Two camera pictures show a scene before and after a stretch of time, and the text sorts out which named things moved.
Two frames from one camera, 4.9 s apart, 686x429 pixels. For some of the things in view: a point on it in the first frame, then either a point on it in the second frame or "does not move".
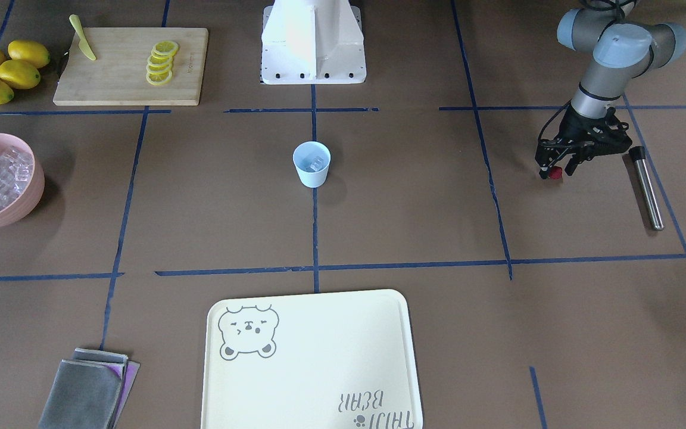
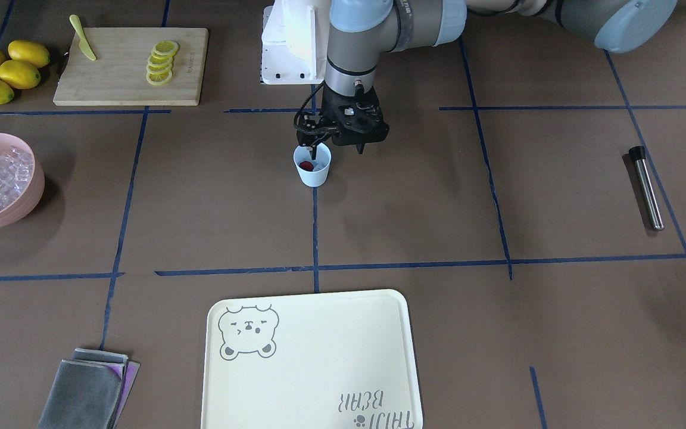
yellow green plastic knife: (84, 44) does not move
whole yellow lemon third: (21, 74) does not move
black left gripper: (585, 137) -> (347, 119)
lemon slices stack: (159, 69) does not move
